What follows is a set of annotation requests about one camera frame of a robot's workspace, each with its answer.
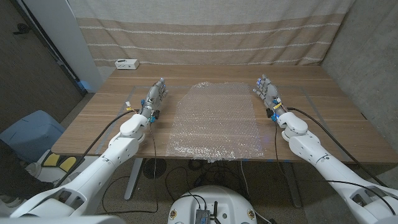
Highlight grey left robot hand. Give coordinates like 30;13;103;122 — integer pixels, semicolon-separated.
139;77;169;118

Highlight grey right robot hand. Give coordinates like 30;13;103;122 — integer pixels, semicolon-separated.
252;73;289;118

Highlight clear bubble wrap sheet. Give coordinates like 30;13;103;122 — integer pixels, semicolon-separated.
165;82;265;163

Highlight white power strip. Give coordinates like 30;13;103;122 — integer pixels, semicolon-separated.
114;58;140;70

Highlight round black floor fan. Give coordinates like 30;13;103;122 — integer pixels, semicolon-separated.
142;157;167;180

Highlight white table leg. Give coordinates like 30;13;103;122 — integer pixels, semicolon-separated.
123;157;144;201

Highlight grey table leg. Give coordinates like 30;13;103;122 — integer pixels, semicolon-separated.
281;162;303;208

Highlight white partition panel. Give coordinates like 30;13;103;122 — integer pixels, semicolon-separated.
23;0;103;93

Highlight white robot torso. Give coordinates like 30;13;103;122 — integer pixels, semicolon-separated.
167;185;258;224

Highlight yellow and black foot pedal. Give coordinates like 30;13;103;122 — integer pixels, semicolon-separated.
41;151;78;174

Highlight small grey electronics box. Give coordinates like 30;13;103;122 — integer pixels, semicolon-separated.
195;208;211;224

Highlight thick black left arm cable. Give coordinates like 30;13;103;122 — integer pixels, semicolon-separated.
54;109;141;188

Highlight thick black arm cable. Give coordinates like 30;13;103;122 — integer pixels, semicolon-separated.
286;107;388;188
54;109;141;188

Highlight tangled black floor cables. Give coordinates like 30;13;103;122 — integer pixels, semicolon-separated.
164;159;249;202

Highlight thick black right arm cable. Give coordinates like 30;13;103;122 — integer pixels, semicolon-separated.
286;107;388;188

